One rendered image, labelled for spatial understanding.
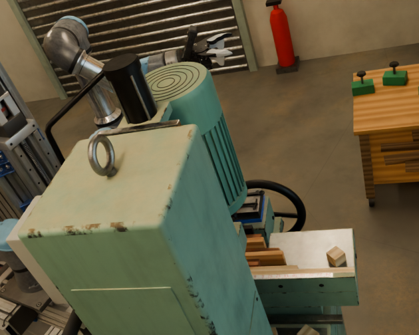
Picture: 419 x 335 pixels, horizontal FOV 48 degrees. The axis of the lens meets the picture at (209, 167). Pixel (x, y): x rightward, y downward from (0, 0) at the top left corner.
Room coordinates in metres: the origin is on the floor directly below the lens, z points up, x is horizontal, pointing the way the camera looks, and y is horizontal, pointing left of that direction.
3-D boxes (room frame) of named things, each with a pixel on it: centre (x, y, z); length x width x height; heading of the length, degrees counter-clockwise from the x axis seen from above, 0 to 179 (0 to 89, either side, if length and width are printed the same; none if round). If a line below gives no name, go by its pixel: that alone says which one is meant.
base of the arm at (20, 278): (1.24, 0.68, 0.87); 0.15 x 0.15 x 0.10
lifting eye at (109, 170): (0.58, 0.14, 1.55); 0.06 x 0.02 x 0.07; 157
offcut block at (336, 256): (0.80, -0.23, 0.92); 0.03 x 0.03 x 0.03; 19
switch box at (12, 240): (0.61, 0.28, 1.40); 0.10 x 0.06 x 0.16; 157
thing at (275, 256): (0.88, 0.00, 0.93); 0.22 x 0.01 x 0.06; 67
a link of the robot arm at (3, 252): (1.25, 0.68, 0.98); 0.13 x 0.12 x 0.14; 63
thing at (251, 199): (1.03, -0.04, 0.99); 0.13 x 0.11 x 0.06; 67
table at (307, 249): (0.95, -0.01, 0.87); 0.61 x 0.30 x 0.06; 67
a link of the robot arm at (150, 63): (1.67, 0.06, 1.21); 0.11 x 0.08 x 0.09; 75
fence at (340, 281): (0.81, 0.04, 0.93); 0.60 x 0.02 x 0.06; 67
